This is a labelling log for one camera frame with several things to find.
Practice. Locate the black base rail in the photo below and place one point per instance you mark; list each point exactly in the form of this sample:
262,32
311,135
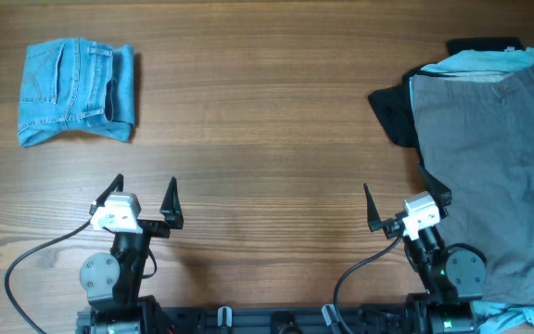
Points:
285,320

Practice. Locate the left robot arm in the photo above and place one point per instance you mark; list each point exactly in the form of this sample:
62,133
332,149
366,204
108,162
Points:
112,280

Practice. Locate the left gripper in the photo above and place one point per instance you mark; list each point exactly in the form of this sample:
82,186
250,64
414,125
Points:
171,212

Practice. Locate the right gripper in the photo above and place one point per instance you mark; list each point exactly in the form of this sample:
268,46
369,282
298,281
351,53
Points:
391,225

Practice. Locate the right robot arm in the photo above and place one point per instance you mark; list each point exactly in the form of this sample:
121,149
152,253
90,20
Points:
452,275

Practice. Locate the black garment in pile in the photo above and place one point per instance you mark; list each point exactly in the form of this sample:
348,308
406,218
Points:
392,106

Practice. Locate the folded blue denim jeans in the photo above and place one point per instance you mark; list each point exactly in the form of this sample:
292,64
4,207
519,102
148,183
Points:
74,84

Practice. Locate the grey shorts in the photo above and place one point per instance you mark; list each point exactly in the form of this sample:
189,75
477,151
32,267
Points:
494,176

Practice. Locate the light blue garment in pile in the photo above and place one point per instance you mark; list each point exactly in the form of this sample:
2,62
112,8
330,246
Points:
480,60

